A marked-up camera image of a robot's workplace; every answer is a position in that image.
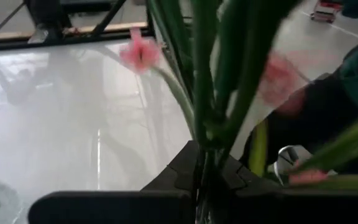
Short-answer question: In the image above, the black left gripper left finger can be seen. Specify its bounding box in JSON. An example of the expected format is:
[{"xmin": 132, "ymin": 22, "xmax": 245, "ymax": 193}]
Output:
[{"xmin": 27, "ymin": 139, "xmax": 200, "ymax": 224}]

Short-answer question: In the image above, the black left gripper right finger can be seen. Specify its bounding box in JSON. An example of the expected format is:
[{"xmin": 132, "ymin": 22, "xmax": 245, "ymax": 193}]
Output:
[{"xmin": 211, "ymin": 154, "xmax": 358, "ymax": 224}]

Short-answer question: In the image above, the pink artificial flower spray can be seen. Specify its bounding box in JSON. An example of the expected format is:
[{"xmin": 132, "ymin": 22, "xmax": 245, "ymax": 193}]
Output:
[
  {"xmin": 118, "ymin": 0, "xmax": 304, "ymax": 224},
  {"xmin": 249, "ymin": 110, "xmax": 358, "ymax": 191}
]

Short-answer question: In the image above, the red and white cart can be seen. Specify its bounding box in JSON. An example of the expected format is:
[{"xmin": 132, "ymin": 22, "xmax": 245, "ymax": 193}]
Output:
[{"xmin": 309, "ymin": 0, "xmax": 343, "ymax": 24}]

